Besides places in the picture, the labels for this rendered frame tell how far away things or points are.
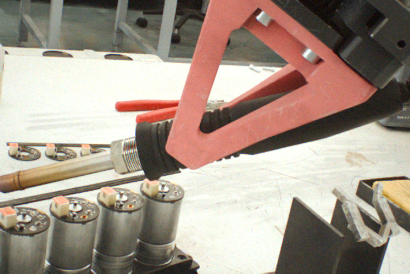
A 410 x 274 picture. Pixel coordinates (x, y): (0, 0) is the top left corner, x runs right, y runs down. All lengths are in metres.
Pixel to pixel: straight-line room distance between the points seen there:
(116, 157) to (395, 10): 0.13
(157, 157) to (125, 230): 0.10
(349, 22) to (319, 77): 0.02
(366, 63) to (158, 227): 0.19
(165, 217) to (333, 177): 0.26
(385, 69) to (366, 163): 0.43
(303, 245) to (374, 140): 0.35
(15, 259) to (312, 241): 0.16
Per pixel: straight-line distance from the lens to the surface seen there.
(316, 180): 0.60
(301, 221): 0.40
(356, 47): 0.24
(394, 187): 0.60
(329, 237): 0.38
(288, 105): 0.25
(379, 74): 0.24
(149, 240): 0.39
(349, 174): 0.63
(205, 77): 0.25
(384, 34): 0.22
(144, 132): 0.28
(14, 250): 0.34
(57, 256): 0.36
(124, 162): 0.29
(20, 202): 0.36
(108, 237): 0.37
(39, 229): 0.34
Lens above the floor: 0.99
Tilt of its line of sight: 20 degrees down
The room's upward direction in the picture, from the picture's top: 11 degrees clockwise
